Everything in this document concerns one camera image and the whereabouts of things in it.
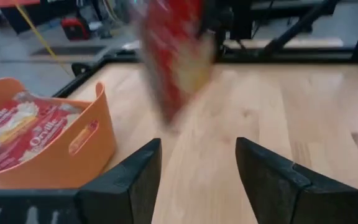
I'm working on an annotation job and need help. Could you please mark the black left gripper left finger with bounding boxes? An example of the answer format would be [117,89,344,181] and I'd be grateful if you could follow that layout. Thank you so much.
[0,138,163,224]

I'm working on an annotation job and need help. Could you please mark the red tool bag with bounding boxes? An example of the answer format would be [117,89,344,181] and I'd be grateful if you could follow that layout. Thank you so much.
[60,17,90,42]

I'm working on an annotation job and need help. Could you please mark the orange plastic basket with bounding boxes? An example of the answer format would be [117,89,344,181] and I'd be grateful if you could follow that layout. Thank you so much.
[0,77,117,190]

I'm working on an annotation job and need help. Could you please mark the red curtain panel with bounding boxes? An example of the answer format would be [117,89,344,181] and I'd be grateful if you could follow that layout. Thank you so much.
[0,0,40,9]

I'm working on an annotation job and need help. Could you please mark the black aluminium table frame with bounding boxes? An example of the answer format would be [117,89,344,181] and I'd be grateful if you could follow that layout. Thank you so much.
[52,0,358,99]

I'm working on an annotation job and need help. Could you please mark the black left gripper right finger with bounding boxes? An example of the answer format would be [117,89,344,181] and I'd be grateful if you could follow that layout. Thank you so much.
[235,136,358,224]

